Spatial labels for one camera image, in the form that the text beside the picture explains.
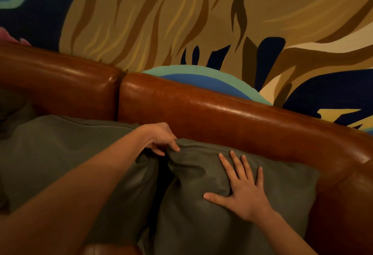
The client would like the person's left hand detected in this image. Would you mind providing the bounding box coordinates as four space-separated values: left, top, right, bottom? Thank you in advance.
139 122 180 157

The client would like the person's right hand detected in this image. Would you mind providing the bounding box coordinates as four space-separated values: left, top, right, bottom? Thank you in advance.
203 150 273 223

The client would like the olive green cushion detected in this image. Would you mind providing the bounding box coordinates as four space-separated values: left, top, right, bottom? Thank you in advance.
137 138 321 255
0 115 160 246

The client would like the person's right forearm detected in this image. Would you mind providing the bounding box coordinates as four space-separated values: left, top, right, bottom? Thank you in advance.
251 208 319 255

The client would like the person's left forearm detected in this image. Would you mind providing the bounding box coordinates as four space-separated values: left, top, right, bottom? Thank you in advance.
0 127 146 255

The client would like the brown leather sofa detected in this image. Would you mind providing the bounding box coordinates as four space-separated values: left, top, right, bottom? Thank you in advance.
0 40 373 255

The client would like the dark grey cushion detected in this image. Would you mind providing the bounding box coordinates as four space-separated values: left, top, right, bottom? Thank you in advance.
0 89 37 139

